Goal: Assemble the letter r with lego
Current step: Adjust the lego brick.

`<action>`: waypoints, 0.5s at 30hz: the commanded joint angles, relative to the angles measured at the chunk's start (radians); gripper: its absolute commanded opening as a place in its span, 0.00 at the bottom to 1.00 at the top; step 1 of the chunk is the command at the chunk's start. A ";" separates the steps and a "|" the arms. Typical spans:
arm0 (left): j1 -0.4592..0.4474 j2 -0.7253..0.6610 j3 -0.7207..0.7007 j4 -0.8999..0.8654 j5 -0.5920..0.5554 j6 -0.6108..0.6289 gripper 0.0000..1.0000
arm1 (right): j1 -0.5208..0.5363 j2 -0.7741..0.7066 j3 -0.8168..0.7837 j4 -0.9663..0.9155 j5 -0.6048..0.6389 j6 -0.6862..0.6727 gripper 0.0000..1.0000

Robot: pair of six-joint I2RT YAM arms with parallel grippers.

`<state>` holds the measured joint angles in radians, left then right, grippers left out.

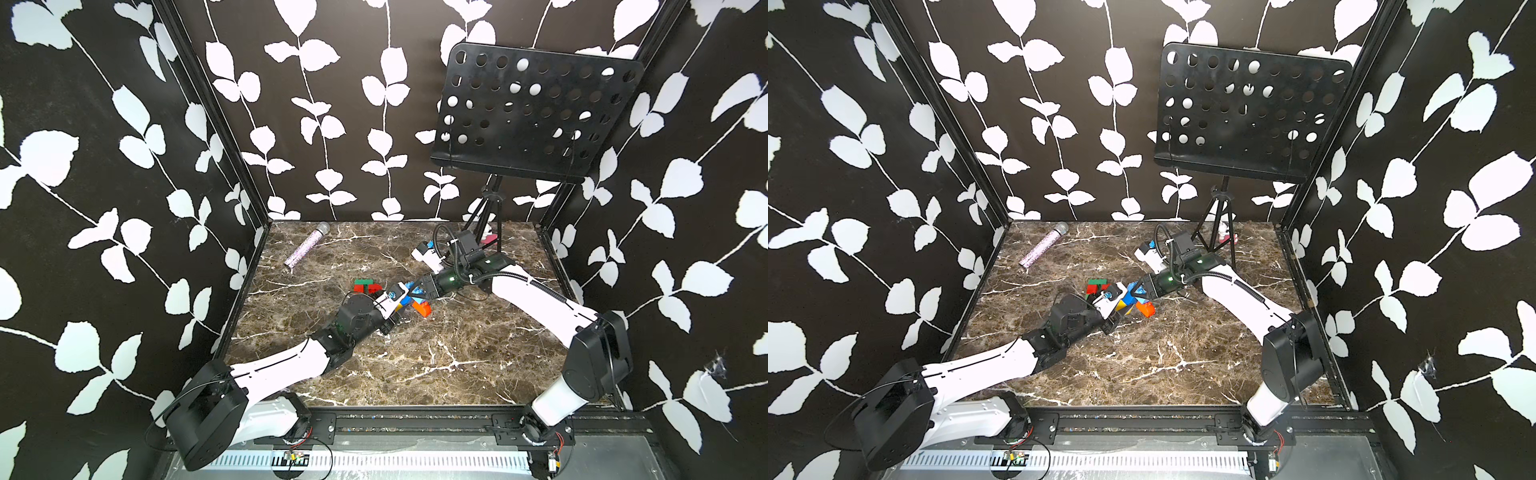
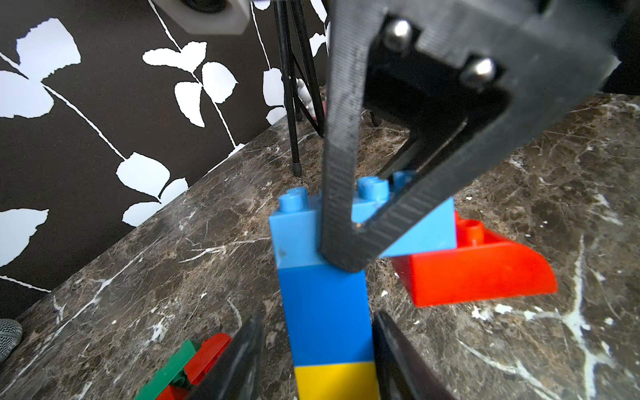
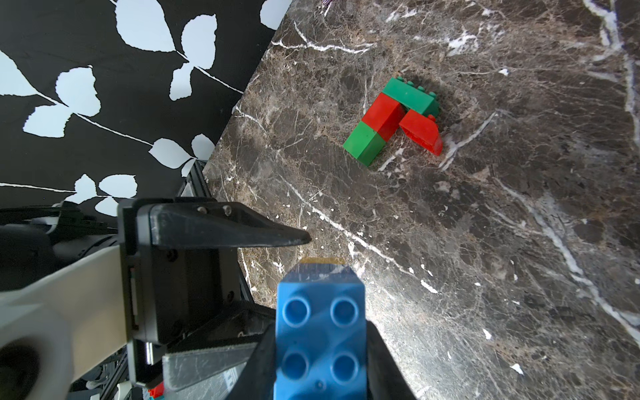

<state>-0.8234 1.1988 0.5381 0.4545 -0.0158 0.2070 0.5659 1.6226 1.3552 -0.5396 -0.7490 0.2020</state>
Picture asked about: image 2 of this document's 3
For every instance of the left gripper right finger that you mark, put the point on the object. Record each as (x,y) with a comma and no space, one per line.
(401,372)

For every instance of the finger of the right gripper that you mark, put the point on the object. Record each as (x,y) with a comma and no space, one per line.
(423,144)
(513,68)

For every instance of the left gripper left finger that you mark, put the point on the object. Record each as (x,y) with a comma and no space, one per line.
(236,374)

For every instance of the yellow lego brick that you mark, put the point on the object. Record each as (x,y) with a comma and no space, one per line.
(343,381)

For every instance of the dark green long lego brick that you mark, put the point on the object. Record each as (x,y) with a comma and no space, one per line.
(171,374)

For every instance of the blue square lego brick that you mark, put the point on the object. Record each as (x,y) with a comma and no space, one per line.
(327,315)

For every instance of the light blue long lego brick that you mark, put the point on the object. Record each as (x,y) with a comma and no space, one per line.
(295,225)

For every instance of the orange-red square lego brick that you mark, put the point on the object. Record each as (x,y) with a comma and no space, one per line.
(173,393)

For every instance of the black perforated music stand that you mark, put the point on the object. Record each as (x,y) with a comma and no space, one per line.
(302,96)

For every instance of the purple glitter microphone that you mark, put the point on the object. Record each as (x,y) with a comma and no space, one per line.
(11,333)

